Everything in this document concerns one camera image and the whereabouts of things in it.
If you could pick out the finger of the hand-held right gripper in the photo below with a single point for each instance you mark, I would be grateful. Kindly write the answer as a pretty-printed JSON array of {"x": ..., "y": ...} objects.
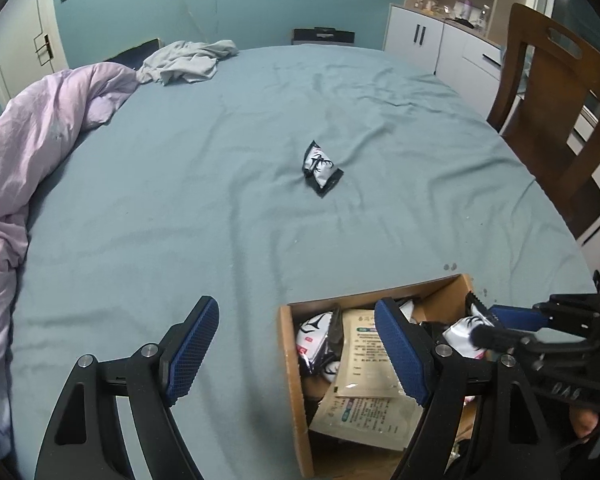
[
  {"x": 517, "y": 317},
  {"x": 495, "y": 338}
]

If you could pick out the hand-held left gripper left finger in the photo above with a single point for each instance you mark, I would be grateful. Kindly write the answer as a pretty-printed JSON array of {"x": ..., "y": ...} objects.
[{"x": 190, "y": 355}]

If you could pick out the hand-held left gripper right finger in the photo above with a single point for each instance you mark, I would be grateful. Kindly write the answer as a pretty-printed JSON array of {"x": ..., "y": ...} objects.
[{"x": 400, "y": 355}]

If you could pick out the beige sachet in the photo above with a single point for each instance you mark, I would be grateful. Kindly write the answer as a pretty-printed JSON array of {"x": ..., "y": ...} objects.
[
  {"x": 367, "y": 365},
  {"x": 365, "y": 417}
]

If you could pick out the black white snack packet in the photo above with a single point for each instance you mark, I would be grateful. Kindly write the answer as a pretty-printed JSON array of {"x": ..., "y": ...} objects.
[
  {"x": 315, "y": 335},
  {"x": 461, "y": 338},
  {"x": 321, "y": 166},
  {"x": 407, "y": 306},
  {"x": 329, "y": 369}
]

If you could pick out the brown cardboard box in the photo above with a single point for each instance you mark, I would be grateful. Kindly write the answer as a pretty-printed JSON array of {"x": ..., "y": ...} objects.
[{"x": 292, "y": 385}]

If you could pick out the person's right hand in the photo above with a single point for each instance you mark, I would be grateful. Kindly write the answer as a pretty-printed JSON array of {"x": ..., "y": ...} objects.
[{"x": 585, "y": 420}]

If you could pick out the bed with teal sheet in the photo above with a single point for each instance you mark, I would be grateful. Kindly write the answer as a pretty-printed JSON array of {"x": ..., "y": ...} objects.
[{"x": 205, "y": 185}]

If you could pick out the brown wooden chair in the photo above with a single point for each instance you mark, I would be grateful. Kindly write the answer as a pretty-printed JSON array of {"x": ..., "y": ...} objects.
[{"x": 530, "y": 85}]

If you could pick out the pink duvet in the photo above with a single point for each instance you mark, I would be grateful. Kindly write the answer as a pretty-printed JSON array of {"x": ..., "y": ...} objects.
[{"x": 30, "y": 135}]

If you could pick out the crumpled grey cloth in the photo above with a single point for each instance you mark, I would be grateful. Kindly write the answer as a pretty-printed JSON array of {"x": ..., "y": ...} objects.
[{"x": 185, "y": 60}]

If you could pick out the white low cabinet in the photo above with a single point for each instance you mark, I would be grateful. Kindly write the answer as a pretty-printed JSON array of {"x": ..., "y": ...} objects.
[{"x": 415, "y": 40}]

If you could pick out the dark blue pillow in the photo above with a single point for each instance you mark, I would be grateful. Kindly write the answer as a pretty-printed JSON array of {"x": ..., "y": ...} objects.
[{"x": 140, "y": 52}]

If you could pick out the cluster of small bottles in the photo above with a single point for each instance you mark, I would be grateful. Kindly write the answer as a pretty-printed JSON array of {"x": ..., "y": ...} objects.
[{"x": 462, "y": 9}]

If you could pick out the black bag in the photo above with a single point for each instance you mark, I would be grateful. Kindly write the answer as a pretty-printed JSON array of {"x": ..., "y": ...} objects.
[{"x": 325, "y": 36}]

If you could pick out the white door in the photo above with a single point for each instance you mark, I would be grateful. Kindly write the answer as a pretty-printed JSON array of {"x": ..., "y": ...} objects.
[{"x": 25, "y": 20}]

